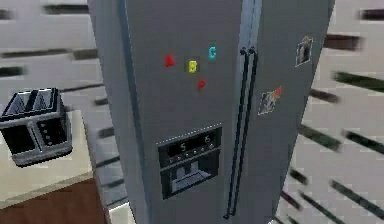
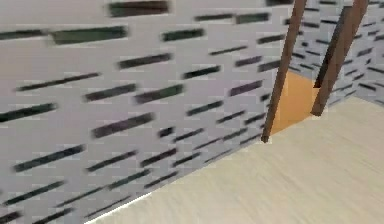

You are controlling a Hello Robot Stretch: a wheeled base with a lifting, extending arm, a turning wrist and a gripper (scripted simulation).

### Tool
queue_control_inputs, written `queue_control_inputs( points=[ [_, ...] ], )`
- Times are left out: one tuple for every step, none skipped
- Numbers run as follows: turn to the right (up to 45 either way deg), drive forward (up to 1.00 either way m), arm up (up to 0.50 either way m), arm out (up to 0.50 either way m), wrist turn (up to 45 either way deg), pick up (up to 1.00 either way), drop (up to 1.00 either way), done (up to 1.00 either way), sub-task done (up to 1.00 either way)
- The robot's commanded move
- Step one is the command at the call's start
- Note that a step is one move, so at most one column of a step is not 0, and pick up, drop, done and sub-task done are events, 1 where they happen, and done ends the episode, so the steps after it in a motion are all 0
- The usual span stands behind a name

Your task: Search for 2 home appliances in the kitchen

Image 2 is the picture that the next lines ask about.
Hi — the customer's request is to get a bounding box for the brown wooden door frame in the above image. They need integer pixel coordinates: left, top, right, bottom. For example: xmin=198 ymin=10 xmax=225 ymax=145
xmin=260 ymin=0 xmax=370 ymax=144

